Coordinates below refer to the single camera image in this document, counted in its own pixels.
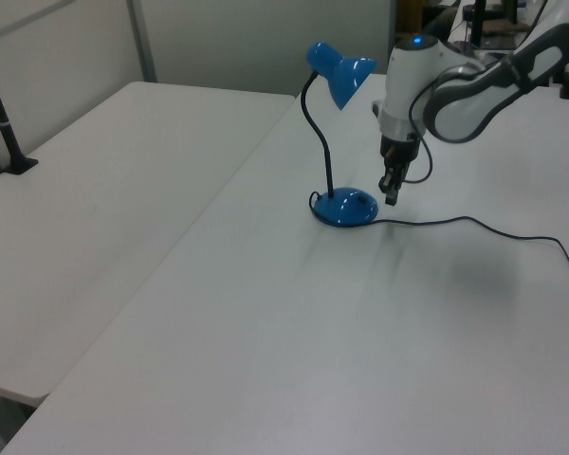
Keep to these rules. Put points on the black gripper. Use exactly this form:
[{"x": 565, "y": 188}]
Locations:
[{"x": 398, "y": 149}]

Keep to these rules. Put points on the blue gooseneck desk lamp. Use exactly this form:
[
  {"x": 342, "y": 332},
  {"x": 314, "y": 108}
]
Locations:
[{"x": 343, "y": 206}]

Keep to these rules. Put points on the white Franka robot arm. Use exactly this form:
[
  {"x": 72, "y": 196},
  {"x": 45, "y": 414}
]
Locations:
[{"x": 408, "y": 71}]

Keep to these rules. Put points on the black monitor stand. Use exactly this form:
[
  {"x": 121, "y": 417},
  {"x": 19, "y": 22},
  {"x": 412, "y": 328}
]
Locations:
[{"x": 478, "y": 23}]

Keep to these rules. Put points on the black pole with clamp base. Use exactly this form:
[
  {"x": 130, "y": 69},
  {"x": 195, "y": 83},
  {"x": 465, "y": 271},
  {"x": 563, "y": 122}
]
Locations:
[{"x": 2, "y": 123}]

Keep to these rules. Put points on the grey metal partition post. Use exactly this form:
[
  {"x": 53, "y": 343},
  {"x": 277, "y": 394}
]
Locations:
[{"x": 142, "y": 42}]

